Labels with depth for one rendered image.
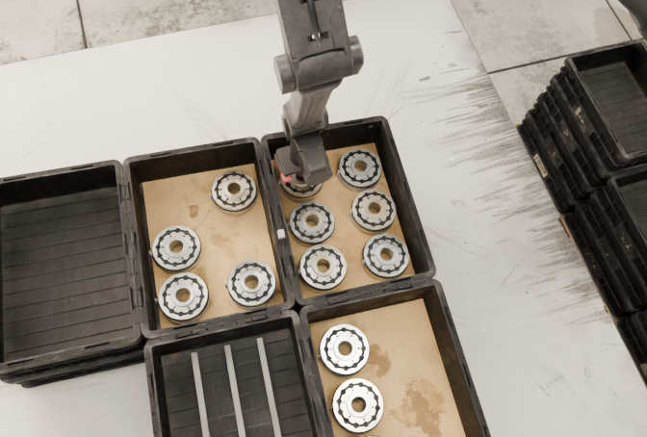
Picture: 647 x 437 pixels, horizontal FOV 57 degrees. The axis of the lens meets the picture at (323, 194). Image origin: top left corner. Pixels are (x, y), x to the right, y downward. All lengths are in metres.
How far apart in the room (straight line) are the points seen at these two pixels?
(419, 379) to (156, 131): 0.91
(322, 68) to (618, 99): 1.62
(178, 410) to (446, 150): 0.94
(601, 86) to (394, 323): 1.27
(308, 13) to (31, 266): 0.91
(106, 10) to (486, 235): 1.96
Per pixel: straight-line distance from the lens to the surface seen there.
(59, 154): 1.66
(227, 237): 1.34
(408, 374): 1.30
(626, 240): 2.11
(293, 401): 1.26
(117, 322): 1.33
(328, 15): 0.73
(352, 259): 1.33
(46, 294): 1.38
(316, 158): 1.14
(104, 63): 1.79
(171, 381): 1.28
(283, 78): 0.75
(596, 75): 2.28
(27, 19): 2.93
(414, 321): 1.32
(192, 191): 1.40
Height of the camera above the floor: 2.08
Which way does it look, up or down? 65 degrees down
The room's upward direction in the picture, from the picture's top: 11 degrees clockwise
